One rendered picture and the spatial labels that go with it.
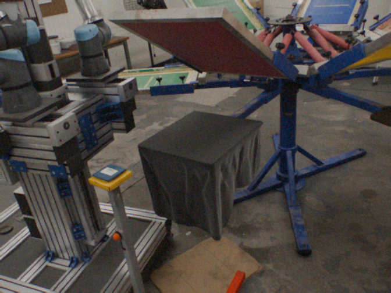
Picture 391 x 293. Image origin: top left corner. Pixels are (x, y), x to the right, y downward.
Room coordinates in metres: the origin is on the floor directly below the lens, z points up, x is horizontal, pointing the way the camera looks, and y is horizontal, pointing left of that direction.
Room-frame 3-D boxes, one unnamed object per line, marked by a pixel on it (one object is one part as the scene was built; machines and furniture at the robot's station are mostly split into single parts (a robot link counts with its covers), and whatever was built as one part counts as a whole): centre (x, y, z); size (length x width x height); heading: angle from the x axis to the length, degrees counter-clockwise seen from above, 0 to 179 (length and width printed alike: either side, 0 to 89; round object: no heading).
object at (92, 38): (1.84, 0.47, 1.42); 0.13 x 0.12 x 0.14; 169
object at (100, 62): (1.83, 0.47, 1.31); 0.15 x 0.15 x 0.10
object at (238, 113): (1.97, -0.35, 0.89); 1.24 x 0.06 x 0.06; 141
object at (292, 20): (2.46, -0.74, 0.67); 0.39 x 0.39 x 1.35
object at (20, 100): (1.38, 0.68, 1.31); 0.15 x 0.15 x 0.10
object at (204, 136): (1.59, -0.04, 0.95); 0.48 x 0.44 x 0.01; 141
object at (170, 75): (2.60, 0.16, 1.05); 1.08 x 0.61 x 0.23; 81
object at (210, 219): (1.41, 0.11, 0.74); 0.45 x 0.03 x 0.43; 51
